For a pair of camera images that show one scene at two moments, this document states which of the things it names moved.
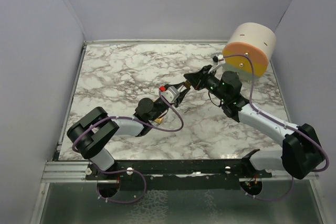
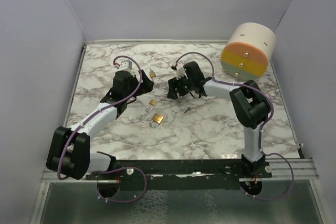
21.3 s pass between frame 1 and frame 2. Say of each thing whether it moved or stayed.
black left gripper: moved
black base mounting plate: stayed
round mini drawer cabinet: stayed
